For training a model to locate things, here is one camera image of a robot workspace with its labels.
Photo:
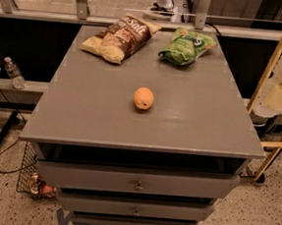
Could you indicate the clear plastic water bottle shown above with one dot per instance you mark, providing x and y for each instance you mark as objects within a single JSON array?
[{"x": 14, "y": 73}]

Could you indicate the grey drawer cabinet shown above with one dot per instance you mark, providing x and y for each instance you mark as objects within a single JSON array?
[{"x": 112, "y": 163}]

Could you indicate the orange fruit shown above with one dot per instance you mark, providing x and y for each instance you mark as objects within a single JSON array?
[{"x": 143, "y": 98}]

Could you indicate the green rice chip bag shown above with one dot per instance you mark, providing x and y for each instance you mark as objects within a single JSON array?
[{"x": 186, "y": 46}]

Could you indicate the black wire basket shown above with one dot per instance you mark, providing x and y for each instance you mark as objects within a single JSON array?
[{"x": 30, "y": 181}]

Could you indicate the yellow wooden ladder frame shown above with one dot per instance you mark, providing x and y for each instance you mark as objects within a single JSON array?
[{"x": 275, "y": 80}]

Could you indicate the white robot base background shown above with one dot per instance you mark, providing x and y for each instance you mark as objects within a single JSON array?
[{"x": 161, "y": 10}]

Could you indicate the brown sea salt chip bag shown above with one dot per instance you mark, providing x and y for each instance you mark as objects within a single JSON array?
[{"x": 121, "y": 40}]

